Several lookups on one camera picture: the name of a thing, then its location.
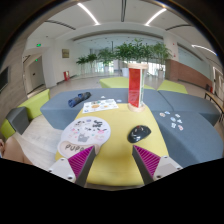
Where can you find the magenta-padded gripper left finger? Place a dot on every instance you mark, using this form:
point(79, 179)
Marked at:
point(78, 163)

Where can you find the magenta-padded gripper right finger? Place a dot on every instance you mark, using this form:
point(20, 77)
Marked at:
point(150, 163)

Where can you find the black computer mouse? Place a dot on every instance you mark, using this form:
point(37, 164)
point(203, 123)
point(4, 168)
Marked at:
point(138, 133)

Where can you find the round white printed mouse pad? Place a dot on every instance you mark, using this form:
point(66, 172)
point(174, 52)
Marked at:
point(86, 130)

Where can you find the small round sticker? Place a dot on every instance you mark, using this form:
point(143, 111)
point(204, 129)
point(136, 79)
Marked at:
point(179, 121)
point(173, 119)
point(177, 115)
point(162, 114)
point(167, 112)
point(180, 127)
point(173, 125)

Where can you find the long grey upholstered bench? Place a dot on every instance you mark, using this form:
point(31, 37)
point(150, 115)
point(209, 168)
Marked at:
point(60, 110)

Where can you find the white sticker sheet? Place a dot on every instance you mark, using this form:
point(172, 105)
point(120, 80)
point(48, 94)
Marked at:
point(100, 106)

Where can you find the dark blue folded umbrella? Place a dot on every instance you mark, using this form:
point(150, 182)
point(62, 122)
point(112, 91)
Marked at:
point(78, 99)

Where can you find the person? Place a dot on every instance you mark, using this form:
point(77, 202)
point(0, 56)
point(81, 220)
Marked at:
point(15, 151)

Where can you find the small grey ottoman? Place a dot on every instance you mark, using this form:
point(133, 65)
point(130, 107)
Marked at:
point(18, 120)

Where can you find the red panel wooden stand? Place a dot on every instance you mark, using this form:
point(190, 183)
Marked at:
point(135, 86)

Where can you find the small lime green ottoman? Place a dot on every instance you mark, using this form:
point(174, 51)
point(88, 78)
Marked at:
point(6, 130)

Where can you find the lime green upholstered bench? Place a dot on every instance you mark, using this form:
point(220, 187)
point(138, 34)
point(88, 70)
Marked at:
point(115, 82)
point(173, 86)

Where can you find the red fire extinguisher box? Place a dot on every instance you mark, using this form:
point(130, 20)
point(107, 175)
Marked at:
point(66, 75)

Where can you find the wooden chair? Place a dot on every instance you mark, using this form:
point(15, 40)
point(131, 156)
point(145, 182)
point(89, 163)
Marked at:
point(215, 100)

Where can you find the group of potted plants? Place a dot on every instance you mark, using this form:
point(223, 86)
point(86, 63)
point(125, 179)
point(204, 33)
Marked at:
point(130, 53)

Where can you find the green exit sign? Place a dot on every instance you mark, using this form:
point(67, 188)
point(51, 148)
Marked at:
point(38, 44)

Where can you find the ceiling strip lights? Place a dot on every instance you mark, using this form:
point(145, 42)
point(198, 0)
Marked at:
point(88, 13)

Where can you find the framed wall picture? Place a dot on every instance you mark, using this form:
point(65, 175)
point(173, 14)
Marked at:
point(65, 53)

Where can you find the black wall screen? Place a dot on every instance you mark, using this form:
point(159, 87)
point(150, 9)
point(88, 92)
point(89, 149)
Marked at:
point(4, 79)

